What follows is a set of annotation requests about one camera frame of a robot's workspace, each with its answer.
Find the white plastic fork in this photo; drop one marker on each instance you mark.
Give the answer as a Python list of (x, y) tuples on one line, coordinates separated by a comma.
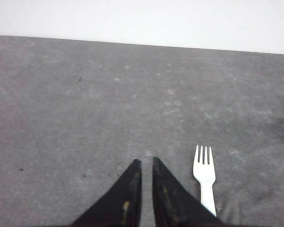
[(204, 173)]

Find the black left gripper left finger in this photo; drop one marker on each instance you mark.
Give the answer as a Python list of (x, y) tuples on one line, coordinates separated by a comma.
[(120, 206)]

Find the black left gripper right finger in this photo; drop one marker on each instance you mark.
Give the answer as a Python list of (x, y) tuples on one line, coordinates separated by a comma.
[(173, 205)]

